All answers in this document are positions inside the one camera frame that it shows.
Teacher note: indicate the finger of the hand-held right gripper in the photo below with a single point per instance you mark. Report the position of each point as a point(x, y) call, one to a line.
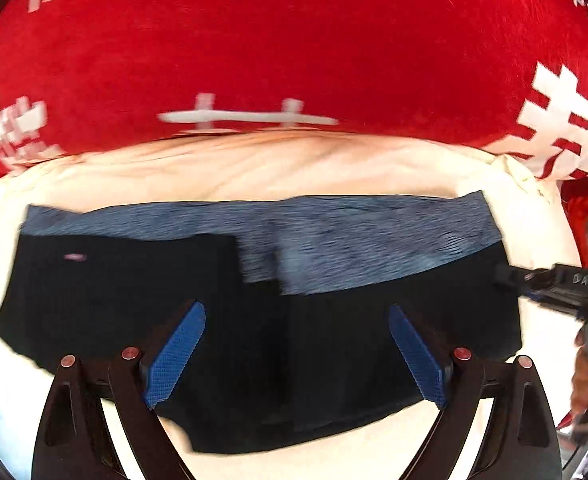
point(524, 277)

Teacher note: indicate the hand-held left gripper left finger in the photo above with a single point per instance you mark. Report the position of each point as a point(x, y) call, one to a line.
point(176, 355)

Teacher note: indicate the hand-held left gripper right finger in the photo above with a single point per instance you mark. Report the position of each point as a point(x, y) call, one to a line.
point(416, 355)

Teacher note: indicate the black pants with blue stripes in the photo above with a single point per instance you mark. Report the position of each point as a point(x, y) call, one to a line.
point(294, 340)

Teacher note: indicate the red printed blanket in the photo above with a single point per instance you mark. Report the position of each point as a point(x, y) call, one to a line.
point(274, 45)

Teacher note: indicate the cream fleece blanket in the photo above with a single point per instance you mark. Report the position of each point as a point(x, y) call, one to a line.
point(274, 165)

